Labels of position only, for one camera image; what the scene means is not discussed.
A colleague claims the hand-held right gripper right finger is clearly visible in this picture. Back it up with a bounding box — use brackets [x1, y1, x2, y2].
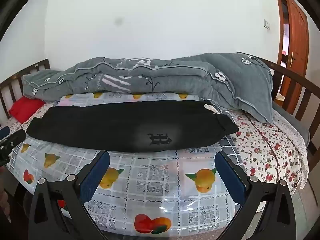
[214, 151, 297, 240]

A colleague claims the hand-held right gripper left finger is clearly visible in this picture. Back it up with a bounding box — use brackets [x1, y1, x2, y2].
[27, 150, 111, 240]

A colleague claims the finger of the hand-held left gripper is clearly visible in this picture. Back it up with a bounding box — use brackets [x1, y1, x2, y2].
[0, 129, 27, 151]
[0, 126, 11, 140]

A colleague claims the black and cream knit garment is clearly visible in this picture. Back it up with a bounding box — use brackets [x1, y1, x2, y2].
[26, 100, 239, 153]

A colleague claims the person's left hand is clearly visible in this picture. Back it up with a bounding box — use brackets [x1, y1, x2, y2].
[0, 189, 11, 223]

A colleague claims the red pillow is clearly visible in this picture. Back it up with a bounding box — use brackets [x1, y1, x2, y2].
[9, 97, 46, 124]

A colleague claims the floral bed sheet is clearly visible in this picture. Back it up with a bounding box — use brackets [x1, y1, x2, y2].
[0, 99, 309, 190]

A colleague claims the fruit print plastic sheet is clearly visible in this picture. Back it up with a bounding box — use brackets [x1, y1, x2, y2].
[5, 92, 242, 236]

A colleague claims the grey mattress pad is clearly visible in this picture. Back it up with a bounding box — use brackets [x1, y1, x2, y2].
[272, 101, 311, 144]

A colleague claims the dark wooden headboard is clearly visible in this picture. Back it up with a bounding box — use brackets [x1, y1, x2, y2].
[0, 52, 320, 173]

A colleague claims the grey flowered quilt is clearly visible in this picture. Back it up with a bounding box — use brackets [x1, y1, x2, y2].
[21, 53, 274, 124]

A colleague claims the brown wooden door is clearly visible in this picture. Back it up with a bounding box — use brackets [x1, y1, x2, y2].
[273, 0, 310, 100]

